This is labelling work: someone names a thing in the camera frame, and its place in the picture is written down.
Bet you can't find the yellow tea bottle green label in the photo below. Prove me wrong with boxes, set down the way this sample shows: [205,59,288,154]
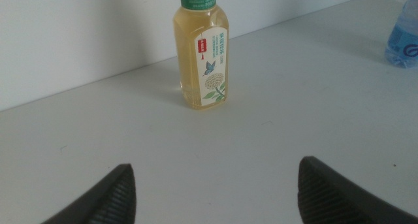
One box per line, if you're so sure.
[172,0,229,110]

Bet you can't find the clear water bottle blue cap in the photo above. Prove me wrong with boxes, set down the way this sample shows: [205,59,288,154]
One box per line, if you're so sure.
[384,0,418,69]

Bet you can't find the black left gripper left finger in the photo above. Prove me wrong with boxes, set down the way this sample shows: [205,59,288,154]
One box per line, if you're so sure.
[40,163,137,224]

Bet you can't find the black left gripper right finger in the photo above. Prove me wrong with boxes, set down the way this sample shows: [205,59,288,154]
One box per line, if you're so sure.
[297,155,418,224]

